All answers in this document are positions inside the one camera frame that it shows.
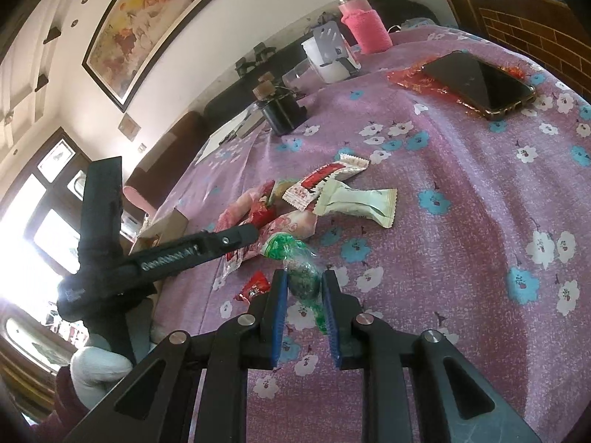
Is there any white gloved left hand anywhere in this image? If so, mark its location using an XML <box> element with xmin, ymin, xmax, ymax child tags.
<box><xmin>71</xmin><ymin>299</ymin><xmax>160</xmax><ymax>411</ymax></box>

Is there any small red candy packet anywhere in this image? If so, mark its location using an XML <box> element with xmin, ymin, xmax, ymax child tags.
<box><xmin>235</xmin><ymin>271</ymin><xmax>271</xmax><ymax>303</ymax></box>

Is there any black smartphone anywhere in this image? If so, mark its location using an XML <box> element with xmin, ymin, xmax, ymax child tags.
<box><xmin>422</xmin><ymin>51</ymin><xmax>537</xmax><ymax>121</ymax></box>

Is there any framed wall painting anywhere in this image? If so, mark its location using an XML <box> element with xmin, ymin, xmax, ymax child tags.
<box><xmin>82</xmin><ymin>0</ymin><xmax>212</xmax><ymax>112</ymax></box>

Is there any wooden cabinet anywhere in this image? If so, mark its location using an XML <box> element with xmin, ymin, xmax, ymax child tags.
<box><xmin>452</xmin><ymin>0</ymin><xmax>590</xmax><ymax>99</ymax></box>

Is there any white paper sheet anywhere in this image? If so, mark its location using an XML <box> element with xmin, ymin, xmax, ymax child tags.
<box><xmin>192</xmin><ymin>108</ymin><xmax>250</xmax><ymax>164</ymax></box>

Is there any purple floral tablecloth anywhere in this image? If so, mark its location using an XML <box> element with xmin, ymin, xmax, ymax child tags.
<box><xmin>162</xmin><ymin>26</ymin><xmax>590</xmax><ymax>442</ymax></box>

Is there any green candy packet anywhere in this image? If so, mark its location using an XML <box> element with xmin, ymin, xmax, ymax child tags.
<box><xmin>262</xmin><ymin>232</ymin><xmax>327</xmax><ymax>334</ymax></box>

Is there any red foil wrapper under phone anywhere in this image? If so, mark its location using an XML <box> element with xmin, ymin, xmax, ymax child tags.
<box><xmin>387</xmin><ymin>65</ymin><xmax>524</xmax><ymax>112</ymax></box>

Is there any red square snack packet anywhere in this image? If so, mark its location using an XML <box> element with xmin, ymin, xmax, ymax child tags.
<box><xmin>245</xmin><ymin>196</ymin><xmax>276</xmax><ymax>229</ymax></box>

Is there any cardboard tray box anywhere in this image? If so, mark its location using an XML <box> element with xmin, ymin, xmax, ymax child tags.
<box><xmin>130</xmin><ymin>209</ymin><xmax>188</xmax><ymax>254</ymax></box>

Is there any black sofa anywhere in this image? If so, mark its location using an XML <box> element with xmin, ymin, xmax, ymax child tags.
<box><xmin>202</xmin><ymin>36</ymin><xmax>325</xmax><ymax>132</ymax></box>

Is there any pink hello kitty packet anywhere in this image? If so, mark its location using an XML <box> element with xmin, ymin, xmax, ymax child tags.
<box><xmin>222</xmin><ymin>210</ymin><xmax>318</xmax><ymax>278</ymax></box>

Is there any white red all's well packet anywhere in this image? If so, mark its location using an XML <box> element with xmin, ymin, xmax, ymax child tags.
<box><xmin>283</xmin><ymin>154</ymin><xmax>370</xmax><ymax>211</ymax></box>

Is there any grey phone stand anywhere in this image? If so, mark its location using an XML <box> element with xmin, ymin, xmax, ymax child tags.
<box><xmin>314</xmin><ymin>21</ymin><xmax>362</xmax><ymax>78</ymax></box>

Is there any white cup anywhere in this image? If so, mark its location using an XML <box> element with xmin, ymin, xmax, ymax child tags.
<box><xmin>301</xmin><ymin>37</ymin><xmax>351</xmax><ymax>84</ymax></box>

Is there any pink sleeved bottle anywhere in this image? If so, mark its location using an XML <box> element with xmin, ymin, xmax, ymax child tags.
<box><xmin>338</xmin><ymin>0</ymin><xmax>393</xmax><ymax>55</ymax></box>

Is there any black box with bottles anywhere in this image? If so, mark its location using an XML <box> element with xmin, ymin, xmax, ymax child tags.
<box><xmin>252</xmin><ymin>72</ymin><xmax>308</xmax><ymax>136</ymax></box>

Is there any brown armchair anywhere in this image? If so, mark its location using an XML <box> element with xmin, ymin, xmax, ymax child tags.
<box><xmin>122</xmin><ymin>111</ymin><xmax>211</xmax><ymax>217</ymax></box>

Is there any pale green white packet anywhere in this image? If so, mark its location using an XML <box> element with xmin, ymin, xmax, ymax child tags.
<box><xmin>314</xmin><ymin>179</ymin><xmax>398</xmax><ymax>229</ymax></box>

